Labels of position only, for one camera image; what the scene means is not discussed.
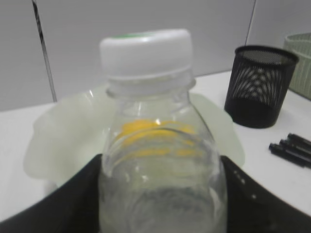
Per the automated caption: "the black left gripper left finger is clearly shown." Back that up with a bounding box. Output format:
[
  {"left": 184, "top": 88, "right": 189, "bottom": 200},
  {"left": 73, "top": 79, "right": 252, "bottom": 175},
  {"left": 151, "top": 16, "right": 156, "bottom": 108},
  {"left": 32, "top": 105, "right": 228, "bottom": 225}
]
[{"left": 0, "top": 154, "right": 102, "bottom": 233}]

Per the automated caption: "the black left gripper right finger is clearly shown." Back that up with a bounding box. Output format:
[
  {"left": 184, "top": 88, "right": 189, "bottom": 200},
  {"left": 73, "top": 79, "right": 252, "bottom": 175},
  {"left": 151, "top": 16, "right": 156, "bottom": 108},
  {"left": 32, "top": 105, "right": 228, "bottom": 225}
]
[{"left": 221, "top": 155, "right": 311, "bottom": 233}]

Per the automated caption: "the black marker pen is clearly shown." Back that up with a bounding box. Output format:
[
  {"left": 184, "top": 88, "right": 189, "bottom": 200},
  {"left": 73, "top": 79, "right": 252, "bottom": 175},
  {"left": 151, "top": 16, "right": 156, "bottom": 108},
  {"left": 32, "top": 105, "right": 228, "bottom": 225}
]
[
  {"left": 287, "top": 133, "right": 311, "bottom": 146},
  {"left": 279, "top": 139, "right": 311, "bottom": 158},
  {"left": 269, "top": 143, "right": 311, "bottom": 168}
]

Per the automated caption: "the clear water bottle green label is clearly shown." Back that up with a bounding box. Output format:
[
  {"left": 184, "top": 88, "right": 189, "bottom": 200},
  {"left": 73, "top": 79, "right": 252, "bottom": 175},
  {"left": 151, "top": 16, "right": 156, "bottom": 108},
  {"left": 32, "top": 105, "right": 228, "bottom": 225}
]
[{"left": 99, "top": 29, "right": 227, "bottom": 233}]

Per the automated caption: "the yellow mango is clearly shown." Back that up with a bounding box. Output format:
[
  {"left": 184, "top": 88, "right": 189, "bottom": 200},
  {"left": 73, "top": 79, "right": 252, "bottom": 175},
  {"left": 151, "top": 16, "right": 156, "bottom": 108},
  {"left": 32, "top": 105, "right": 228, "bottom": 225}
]
[{"left": 113, "top": 119, "right": 204, "bottom": 158}]

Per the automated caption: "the frosted green wavy glass plate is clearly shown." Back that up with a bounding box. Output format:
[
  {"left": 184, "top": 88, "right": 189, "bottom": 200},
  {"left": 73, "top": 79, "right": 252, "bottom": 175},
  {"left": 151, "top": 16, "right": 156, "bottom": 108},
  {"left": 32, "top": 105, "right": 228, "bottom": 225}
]
[{"left": 23, "top": 86, "right": 245, "bottom": 186}]

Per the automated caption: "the black mesh pen holder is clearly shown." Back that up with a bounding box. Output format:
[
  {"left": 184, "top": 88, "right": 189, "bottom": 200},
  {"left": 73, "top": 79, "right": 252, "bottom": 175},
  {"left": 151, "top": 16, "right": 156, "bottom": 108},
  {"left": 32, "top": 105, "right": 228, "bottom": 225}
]
[{"left": 224, "top": 45, "right": 299, "bottom": 129}]

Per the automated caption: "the pale green plastic basket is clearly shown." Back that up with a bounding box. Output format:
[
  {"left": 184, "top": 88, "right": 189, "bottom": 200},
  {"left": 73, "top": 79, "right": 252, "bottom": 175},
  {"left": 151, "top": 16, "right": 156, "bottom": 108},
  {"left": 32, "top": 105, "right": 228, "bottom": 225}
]
[{"left": 283, "top": 33, "right": 311, "bottom": 100}]

